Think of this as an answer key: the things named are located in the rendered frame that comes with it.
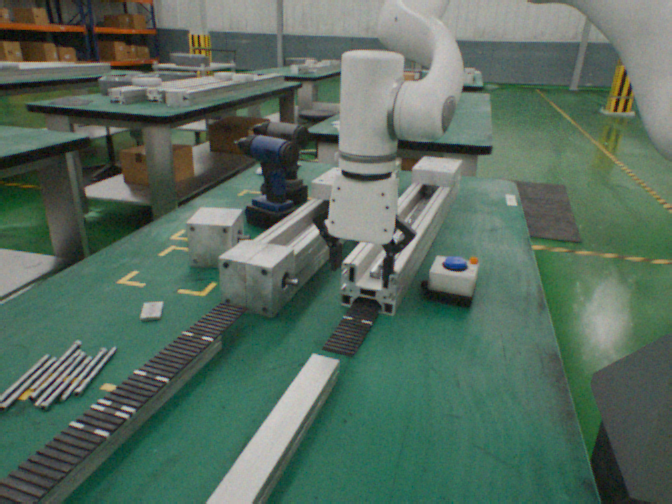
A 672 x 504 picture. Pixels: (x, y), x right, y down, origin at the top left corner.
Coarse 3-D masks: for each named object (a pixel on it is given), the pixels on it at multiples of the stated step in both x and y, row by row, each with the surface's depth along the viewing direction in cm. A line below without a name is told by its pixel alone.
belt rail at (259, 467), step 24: (312, 360) 70; (336, 360) 70; (312, 384) 65; (288, 408) 61; (312, 408) 62; (264, 432) 57; (288, 432) 57; (240, 456) 54; (264, 456) 54; (288, 456) 57; (240, 480) 51; (264, 480) 51
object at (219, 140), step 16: (208, 128) 449; (224, 128) 446; (240, 128) 443; (176, 144) 375; (224, 144) 452; (128, 160) 348; (144, 160) 343; (176, 160) 359; (192, 160) 377; (416, 160) 408; (128, 176) 353; (144, 176) 348; (176, 176) 362
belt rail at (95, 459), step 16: (208, 352) 74; (192, 368) 71; (176, 384) 67; (160, 400) 65; (144, 416) 62; (128, 432) 60; (112, 448) 58; (80, 464) 53; (96, 464) 56; (64, 480) 52; (80, 480) 54; (48, 496) 50; (64, 496) 52
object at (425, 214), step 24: (408, 192) 128; (456, 192) 152; (408, 216) 123; (432, 216) 112; (432, 240) 119; (360, 264) 89; (408, 264) 93; (360, 288) 88; (384, 288) 86; (384, 312) 88
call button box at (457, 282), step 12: (444, 264) 93; (468, 264) 94; (432, 276) 91; (444, 276) 90; (456, 276) 90; (468, 276) 90; (432, 288) 92; (444, 288) 91; (456, 288) 91; (468, 288) 90; (432, 300) 93; (444, 300) 92; (456, 300) 91; (468, 300) 91
